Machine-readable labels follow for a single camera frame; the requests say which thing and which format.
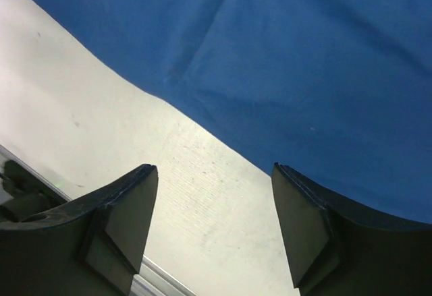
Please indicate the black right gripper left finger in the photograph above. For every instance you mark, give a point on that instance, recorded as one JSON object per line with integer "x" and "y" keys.
{"x": 84, "y": 235}

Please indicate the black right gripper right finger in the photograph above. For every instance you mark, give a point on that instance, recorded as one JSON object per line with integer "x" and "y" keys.
{"x": 337, "y": 246}

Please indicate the blue surgical wrap cloth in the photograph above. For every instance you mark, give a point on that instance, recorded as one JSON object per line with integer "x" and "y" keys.
{"x": 339, "y": 90}

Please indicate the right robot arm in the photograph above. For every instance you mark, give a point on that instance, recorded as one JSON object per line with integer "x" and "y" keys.
{"x": 94, "y": 245}

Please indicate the aluminium front frame rail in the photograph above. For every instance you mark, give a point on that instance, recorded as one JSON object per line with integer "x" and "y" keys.
{"x": 101, "y": 232}

